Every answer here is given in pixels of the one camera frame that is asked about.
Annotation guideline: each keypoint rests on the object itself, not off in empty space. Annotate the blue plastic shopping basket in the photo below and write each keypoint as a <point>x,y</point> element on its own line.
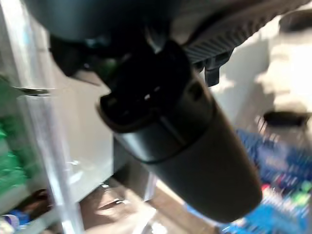
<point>268,214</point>

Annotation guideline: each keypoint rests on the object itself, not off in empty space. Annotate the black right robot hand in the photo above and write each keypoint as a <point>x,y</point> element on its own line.
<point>195,158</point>

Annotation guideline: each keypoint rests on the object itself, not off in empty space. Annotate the green Sprite bottle yellow cap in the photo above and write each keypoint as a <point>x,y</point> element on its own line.
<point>14,165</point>

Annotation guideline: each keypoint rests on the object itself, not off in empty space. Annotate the black shelf board clear rail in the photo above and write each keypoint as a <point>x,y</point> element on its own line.
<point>48,146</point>

